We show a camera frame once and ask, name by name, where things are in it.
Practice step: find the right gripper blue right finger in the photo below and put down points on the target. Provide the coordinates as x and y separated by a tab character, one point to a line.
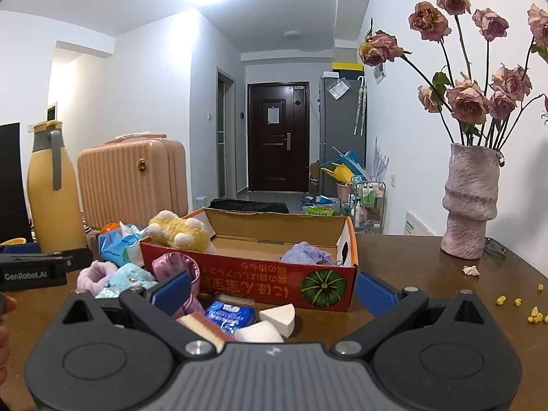
378	297

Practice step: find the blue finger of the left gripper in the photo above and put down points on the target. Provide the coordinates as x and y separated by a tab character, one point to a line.
27	248

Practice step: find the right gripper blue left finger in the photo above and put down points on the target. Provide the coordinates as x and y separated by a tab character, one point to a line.
164	299

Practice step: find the blue plush toy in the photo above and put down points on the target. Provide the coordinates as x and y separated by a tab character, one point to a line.
126	277

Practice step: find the blue handkerchief tissue packet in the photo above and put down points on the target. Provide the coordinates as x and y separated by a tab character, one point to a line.
230	318

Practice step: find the lilac fluffy scrunchie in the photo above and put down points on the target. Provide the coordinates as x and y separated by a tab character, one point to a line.
95	277

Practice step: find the yellow plush toy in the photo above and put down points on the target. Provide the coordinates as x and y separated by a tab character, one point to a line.
172	231

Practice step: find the purple linen drawstring pouch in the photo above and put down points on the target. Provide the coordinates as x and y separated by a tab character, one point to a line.
305	253

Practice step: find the white round sponge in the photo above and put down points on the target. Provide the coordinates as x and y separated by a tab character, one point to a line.
259	332

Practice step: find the person left hand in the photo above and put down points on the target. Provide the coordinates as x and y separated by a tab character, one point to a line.
8	305

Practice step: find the yellow ceramic mug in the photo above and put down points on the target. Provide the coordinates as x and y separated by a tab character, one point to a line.
14	242

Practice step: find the black paper bag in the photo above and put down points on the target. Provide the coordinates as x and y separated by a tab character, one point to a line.
13	208

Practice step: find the pink satin pouch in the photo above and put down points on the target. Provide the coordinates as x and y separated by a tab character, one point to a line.
172	262

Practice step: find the yellow thermos jug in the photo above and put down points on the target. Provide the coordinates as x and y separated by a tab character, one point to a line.
53	193

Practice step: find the red cardboard pumpkin box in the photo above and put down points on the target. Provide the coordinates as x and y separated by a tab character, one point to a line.
247	258

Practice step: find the blue tissue pack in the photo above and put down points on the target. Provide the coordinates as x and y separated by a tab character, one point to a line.
121	245

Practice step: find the orange fruit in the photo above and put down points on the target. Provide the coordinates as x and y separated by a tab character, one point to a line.
109	227

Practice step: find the white wedge makeup sponge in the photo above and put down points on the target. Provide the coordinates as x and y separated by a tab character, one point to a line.
281	317

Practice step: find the fallen rose petal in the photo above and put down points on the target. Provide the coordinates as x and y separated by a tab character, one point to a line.
471	270

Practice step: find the pink ribbed suitcase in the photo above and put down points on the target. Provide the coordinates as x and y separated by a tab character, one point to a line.
131	178

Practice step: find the black eyeglasses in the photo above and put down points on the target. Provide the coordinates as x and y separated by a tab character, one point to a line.
495	248

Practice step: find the black bag on floor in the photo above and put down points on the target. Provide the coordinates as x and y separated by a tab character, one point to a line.
244	205

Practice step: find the yellow blue bags pile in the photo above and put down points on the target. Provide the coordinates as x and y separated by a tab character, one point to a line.
345	167

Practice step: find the pink textured ceramic vase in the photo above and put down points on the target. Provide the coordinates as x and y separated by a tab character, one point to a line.
471	196

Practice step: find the yellow flower bits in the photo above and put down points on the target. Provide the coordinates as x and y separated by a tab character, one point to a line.
535	309

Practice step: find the grey refrigerator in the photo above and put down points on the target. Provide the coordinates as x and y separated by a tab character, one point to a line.
339	102

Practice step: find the dark brown entrance door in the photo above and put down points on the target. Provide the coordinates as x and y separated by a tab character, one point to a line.
278	124

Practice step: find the dried pink rose bouquet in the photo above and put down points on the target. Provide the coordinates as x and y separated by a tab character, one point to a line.
487	112

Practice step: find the yellow black box on fridge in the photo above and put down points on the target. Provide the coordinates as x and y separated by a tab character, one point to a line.
351	71

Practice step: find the wire storage cart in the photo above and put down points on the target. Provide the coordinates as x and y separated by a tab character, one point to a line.
367	205

